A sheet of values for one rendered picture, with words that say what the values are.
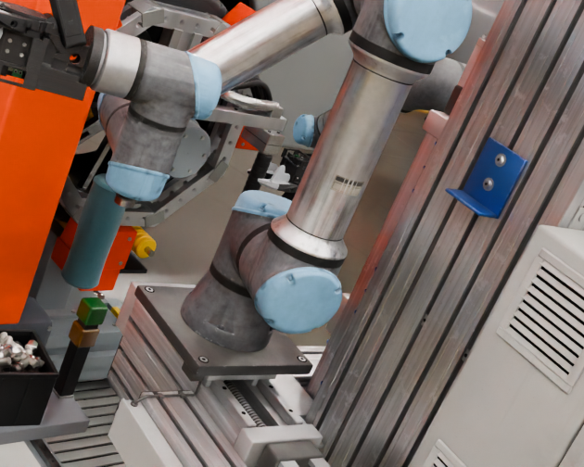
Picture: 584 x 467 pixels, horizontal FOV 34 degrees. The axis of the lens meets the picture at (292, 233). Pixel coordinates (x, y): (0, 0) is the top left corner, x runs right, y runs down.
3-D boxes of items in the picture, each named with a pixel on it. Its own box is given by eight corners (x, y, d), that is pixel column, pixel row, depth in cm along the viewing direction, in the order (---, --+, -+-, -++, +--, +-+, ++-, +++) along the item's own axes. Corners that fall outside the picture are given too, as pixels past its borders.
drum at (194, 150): (153, 142, 232) (172, 90, 227) (201, 183, 219) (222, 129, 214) (105, 137, 222) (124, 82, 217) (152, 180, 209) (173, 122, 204)
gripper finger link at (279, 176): (264, 161, 217) (288, 161, 224) (255, 183, 219) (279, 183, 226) (273, 168, 215) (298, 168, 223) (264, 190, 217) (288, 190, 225)
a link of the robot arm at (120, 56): (145, 43, 110) (130, 31, 117) (107, 31, 108) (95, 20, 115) (127, 105, 112) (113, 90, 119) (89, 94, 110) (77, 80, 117)
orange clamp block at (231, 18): (224, 44, 231) (251, 20, 232) (243, 57, 227) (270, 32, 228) (212, 25, 226) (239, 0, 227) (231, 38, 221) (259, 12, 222)
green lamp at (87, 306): (93, 313, 180) (99, 296, 178) (103, 325, 177) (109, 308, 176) (74, 314, 177) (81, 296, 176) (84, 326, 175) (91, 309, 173)
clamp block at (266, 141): (255, 138, 225) (263, 118, 223) (278, 156, 219) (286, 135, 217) (239, 136, 221) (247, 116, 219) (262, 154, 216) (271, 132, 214)
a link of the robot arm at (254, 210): (270, 260, 157) (300, 189, 152) (295, 303, 146) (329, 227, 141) (203, 246, 152) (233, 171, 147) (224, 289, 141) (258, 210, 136)
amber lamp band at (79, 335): (84, 335, 182) (91, 318, 180) (95, 347, 179) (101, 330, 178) (67, 336, 179) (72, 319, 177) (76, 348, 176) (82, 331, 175)
